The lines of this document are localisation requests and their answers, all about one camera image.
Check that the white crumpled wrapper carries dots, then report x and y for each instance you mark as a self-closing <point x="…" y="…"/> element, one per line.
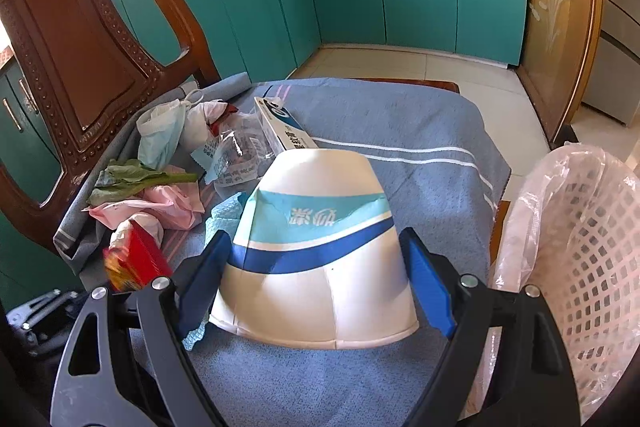
<point x="142" y="227"/>

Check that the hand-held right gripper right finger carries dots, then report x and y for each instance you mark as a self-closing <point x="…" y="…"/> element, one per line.
<point x="427" y="287"/>

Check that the red snack packet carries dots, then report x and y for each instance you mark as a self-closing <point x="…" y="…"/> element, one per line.
<point x="142" y="257"/>

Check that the white plastic basket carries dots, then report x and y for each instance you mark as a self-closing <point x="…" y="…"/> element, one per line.
<point x="590" y="267"/>

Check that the white plastic bag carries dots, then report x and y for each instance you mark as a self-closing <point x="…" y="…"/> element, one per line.
<point x="200" y="122"/>

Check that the blue striped towel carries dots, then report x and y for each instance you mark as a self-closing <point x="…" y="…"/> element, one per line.
<point x="425" y="187"/>

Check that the pink plastic packet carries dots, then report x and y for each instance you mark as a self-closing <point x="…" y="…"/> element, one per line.
<point x="170" y="209"/>

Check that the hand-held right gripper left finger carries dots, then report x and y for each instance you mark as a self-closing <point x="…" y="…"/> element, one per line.
<point x="202" y="279"/>

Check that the green vegetable leaf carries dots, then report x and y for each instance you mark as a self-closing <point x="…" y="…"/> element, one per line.
<point x="130" y="179"/>

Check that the grey refrigerator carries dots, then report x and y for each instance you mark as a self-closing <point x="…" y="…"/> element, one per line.
<point x="615" y="37"/>

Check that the clear printed plastic wrapper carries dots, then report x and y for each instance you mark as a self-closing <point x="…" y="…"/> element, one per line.
<point x="235" y="157"/>

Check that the blue face mask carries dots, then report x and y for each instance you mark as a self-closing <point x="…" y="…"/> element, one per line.
<point x="157" y="142"/>

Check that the white paper bowl blue band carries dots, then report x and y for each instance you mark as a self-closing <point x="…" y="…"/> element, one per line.
<point x="310" y="287"/>

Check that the light blue wipe cloth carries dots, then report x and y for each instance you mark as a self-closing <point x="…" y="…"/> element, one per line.
<point x="225" y="212"/>

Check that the carved wooden chair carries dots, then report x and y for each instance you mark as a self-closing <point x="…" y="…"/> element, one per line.
<point x="75" y="32"/>

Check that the toothpaste box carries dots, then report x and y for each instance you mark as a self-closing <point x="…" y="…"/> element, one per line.
<point x="282" y="127"/>

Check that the wooden glass door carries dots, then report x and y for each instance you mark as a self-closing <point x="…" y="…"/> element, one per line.
<point x="555" y="32"/>

